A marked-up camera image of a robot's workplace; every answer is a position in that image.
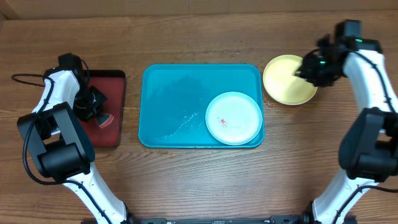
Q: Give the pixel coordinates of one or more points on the light blue plate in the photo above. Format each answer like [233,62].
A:
[233,118]

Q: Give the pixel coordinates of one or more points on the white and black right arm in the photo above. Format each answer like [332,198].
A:
[368,152]

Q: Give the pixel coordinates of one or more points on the dark red water tray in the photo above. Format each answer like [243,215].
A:
[113,84]

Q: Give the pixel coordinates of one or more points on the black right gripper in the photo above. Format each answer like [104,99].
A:
[302,72]

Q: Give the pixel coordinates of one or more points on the yellow-green plate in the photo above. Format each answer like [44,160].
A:
[282,85]

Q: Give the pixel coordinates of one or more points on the teal plastic serving tray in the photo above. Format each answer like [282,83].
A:
[175,97]

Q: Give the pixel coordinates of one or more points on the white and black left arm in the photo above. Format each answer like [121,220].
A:
[58,151]

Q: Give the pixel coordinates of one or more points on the brown cardboard back panel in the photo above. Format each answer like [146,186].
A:
[61,9]

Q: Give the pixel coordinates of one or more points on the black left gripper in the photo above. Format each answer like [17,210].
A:
[85,114]

